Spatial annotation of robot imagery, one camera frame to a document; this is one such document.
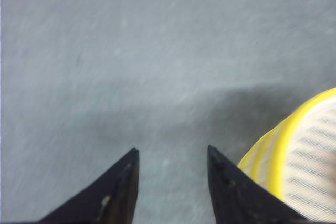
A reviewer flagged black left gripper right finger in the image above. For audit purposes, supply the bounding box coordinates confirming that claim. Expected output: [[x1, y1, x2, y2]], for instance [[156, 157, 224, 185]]
[[207, 145, 310, 223]]

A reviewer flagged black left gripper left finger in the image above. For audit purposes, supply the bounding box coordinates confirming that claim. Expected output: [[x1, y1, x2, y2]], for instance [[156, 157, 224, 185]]
[[39, 148, 139, 223]]

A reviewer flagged bamboo steamer basket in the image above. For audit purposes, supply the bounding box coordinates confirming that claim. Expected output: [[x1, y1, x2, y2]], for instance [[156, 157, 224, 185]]
[[237, 87, 336, 217]]

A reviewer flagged white gauze steamer liner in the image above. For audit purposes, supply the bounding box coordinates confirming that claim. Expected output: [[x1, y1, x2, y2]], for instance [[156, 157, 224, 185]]
[[283, 98, 335, 222]]

